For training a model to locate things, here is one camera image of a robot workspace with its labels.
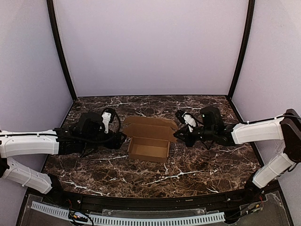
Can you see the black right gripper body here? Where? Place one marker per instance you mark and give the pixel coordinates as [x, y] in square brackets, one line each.
[188, 134]

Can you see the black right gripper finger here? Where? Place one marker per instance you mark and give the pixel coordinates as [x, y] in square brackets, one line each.
[181, 134]
[188, 142]

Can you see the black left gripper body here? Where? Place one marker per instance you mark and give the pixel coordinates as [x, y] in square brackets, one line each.
[114, 140]

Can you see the brown cardboard box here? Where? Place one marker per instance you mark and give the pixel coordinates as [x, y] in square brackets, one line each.
[150, 138]

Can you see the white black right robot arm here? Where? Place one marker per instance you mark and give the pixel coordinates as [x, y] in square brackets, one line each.
[286, 127]

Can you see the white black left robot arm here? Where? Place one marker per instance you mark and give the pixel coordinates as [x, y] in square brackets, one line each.
[89, 132]

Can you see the clear acrylic plate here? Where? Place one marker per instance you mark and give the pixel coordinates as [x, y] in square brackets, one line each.
[270, 212]

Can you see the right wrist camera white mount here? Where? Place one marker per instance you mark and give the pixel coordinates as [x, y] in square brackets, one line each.
[187, 119]

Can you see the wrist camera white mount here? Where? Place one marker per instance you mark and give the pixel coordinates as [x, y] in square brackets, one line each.
[108, 115]
[187, 119]

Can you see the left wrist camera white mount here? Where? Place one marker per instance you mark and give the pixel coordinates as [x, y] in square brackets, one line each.
[108, 115]

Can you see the black front rail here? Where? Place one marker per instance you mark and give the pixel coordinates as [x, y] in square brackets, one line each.
[229, 202]

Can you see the white slotted cable duct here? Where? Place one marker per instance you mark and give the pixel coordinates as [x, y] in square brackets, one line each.
[128, 218]

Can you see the black right frame post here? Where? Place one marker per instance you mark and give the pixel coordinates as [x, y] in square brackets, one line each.
[243, 47]

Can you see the black frame post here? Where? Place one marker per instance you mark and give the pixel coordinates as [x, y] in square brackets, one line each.
[59, 48]
[243, 47]

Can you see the black left frame post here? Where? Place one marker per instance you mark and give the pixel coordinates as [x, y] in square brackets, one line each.
[59, 48]

